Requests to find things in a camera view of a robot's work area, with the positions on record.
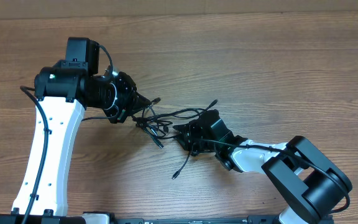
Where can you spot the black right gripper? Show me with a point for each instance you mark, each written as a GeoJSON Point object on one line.
{"type": "Point", "coordinates": [188, 129]}

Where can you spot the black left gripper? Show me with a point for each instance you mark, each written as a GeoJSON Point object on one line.
{"type": "Point", "coordinates": [131, 98]}

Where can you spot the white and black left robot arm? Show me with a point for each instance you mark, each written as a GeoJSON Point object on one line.
{"type": "Point", "coordinates": [61, 94]}

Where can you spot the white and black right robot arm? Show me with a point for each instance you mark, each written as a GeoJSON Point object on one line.
{"type": "Point", "coordinates": [311, 184]}

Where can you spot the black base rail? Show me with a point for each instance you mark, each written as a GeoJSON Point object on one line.
{"type": "Point", "coordinates": [179, 221]}

